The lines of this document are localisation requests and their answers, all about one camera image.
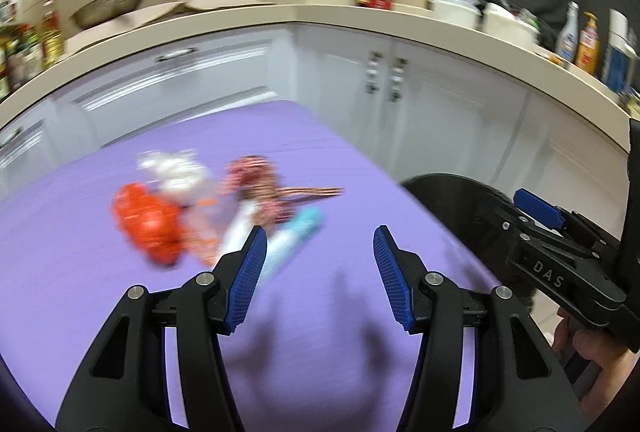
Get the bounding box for white kitchen cabinets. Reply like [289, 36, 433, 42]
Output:
[0, 22, 631, 223]

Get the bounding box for red white rope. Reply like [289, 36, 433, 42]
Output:
[221, 155, 346, 224]

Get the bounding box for group of condiment bottles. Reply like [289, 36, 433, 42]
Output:
[0, 0, 46, 98]

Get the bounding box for small white tube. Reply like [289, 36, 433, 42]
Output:
[219, 203, 262, 264]

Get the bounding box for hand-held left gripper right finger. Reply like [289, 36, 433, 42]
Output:
[372, 225, 588, 432]

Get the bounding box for white open food container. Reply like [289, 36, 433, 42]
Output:
[482, 2, 541, 50]

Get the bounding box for white lidded food container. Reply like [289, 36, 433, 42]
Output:
[427, 0, 482, 30]

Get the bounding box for black trash bin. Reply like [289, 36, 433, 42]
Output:
[400, 174, 538, 313]

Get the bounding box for cabinet door handle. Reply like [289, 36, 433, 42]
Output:
[365, 51, 383, 95]
[389, 57, 408, 103]

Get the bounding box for white spray bottle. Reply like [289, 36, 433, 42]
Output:
[556, 2, 580, 63]

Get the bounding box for person's right hand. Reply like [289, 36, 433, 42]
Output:
[552, 309, 637, 410]

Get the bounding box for clear snack bag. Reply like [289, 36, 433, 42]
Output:
[181, 201, 237, 264]

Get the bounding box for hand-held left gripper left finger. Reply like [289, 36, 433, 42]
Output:
[55, 224, 268, 432]

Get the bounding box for white plastic bag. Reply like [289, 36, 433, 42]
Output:
[136, 150, 210, 204]

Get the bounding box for orange plastic bag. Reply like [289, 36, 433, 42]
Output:
[111, 182, 185, 269]

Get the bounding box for white blue bottle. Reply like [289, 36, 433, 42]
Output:
[602, 44, 633, 95]

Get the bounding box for beige stove cover cloth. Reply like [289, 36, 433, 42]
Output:
[65, 0, 276, 48]

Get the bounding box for teal tube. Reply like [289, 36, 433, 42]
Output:
[264, 205, 324, 279]

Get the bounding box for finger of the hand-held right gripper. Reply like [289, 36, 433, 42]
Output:
[513, 188, 608, 249]
[492, 199, 551, 253]

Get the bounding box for yellow cooking oil bottle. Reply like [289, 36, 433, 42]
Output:
[41, 0, 65, 65]

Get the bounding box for orange dish soap bottle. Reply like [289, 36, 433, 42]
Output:
[575, 12, 601, 75]

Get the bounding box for purple tablecloth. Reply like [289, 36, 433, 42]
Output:
[0, 99, 506, 432]

